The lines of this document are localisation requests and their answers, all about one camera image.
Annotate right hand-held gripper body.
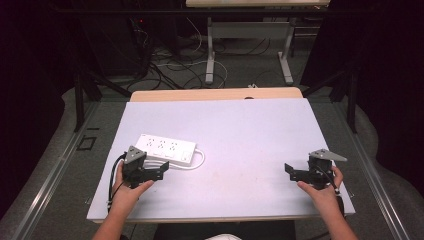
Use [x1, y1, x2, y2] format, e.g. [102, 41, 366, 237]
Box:
[305, 148, 348, 191]

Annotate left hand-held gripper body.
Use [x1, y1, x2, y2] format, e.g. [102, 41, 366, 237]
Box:
[121, 145, 150, 190]

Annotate white power strip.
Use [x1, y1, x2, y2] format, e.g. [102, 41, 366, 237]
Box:
[134, 133, 198, 167]

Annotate person's right hand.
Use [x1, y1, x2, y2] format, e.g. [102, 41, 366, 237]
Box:
[296, 165, 345, 217]

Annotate person's left hand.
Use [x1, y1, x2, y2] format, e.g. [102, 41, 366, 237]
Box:
[110, 161, 156, 215]

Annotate square floor socket cover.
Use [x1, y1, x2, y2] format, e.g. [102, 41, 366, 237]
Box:
[76, 135, 98, 152]

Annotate white table mat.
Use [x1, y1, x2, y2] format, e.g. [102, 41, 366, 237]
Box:
[86, 97, 356, 222]

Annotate black metal stand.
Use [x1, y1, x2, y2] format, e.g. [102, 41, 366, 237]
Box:
[300, 63, 361, 134]
[73, 63, 133, 133]

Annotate person's dark trousers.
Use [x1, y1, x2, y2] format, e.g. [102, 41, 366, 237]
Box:
[153, 219, 297, 240]

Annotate dark equipment cabinet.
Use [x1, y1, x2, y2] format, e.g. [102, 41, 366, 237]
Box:
[78, 14, 154, 79]

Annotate white desk with metal legs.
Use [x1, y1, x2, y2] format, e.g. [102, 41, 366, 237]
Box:
[185, 0, 332, 86]

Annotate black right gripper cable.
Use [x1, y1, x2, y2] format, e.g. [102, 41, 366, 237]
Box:
[315, 165, 346, 218]

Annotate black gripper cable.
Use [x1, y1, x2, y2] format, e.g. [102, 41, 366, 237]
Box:
[107, 152, 128, 213]
[315, 165, 346, 218]

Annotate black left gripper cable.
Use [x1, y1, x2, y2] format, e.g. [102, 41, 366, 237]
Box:
[107, 152, 128, 213]

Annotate aluminium floor rail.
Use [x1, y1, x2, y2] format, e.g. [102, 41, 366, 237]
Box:
[333, 101, 412, 240]
[9, 101, 101, 240]

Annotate tangle of floor cables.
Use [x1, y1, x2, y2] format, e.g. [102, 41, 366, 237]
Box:
[126, 16, 288, 92]

